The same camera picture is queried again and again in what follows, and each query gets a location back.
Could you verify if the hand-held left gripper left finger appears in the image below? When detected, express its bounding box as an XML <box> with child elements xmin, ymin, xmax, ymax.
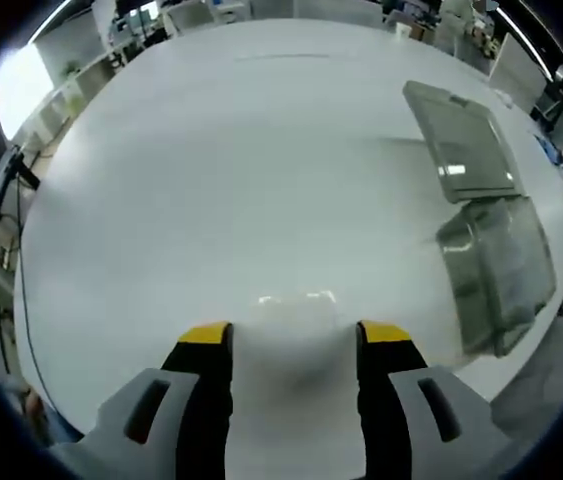
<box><xmin>49</xmin><ymin>321</ymin><xmax>236</xmax><ymax>480</ymax></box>

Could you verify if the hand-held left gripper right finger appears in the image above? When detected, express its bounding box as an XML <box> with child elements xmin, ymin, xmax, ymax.
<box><xmin>355</xmin><ymin>320</ymin><xmax>515</xmax><ymax>480</ymax></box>

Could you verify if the clear plastic guide fixture box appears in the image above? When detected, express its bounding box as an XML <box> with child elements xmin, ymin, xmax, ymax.
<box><xmin>401</xmin><ymin>79</ymin><xmax>558</xmax><ymax>359</ymax></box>

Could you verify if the blue cloth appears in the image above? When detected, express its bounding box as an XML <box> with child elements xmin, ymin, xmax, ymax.
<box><xmin>535</xmin><ymin>133</ymin><xmax>562</xmax><ymax>164</ymax></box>

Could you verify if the white desk partition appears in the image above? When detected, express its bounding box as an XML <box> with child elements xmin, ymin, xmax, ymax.
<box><xmin>488</xmin><ymin>32</ymin><xmax>547</xmax><ymax>114</ymax></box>

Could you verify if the black table cable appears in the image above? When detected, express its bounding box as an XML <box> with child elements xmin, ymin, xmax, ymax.
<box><xmin>10</xmin><ymin>234</ymin><xmax>52</xmax><ymax>401</ymax></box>

